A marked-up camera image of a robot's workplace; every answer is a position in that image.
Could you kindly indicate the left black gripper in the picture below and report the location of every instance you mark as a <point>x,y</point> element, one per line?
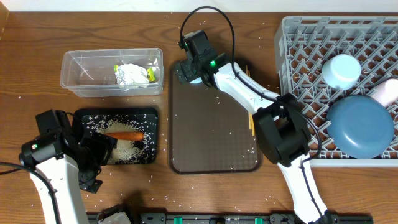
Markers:
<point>106,144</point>

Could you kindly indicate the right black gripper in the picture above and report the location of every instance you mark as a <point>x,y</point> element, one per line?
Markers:
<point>188,65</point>

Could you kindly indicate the light blue cup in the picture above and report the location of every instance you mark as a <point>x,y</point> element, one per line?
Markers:
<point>196,81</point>

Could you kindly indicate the orange carrot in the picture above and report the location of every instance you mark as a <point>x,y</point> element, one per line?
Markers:
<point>127,136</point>

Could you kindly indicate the pile of white rice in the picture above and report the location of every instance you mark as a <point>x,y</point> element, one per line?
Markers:
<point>127,152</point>

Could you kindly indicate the white wrapper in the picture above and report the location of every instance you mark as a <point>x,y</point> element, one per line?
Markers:
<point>132,74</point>

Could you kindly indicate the wooden chopstick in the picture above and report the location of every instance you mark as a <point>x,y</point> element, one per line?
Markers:
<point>252,124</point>
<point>250,121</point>

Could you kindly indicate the light blue bowl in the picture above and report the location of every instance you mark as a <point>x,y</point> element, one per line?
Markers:
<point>341,72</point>

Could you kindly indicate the dark blue plate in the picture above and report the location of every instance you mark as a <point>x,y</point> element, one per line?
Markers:
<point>360,126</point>

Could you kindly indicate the white cup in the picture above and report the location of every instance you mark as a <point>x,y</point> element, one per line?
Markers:
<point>386,93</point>

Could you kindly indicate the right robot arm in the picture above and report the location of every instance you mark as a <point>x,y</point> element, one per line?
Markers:
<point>282,130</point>

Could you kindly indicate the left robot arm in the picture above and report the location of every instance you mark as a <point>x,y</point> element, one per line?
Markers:
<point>61,167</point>

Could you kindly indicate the grey dishwasher rack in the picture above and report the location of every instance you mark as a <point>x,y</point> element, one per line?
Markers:
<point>302,46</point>

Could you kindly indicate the black plastic tray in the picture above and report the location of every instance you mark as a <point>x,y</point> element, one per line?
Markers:
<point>77,124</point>

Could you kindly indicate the dark brown serving tray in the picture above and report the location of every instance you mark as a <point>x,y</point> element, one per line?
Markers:
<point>209,132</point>

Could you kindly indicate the clear plastic container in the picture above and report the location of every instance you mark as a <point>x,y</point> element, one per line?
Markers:
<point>113,72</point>

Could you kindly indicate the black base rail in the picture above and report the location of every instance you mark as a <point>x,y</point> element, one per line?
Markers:
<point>275,218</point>

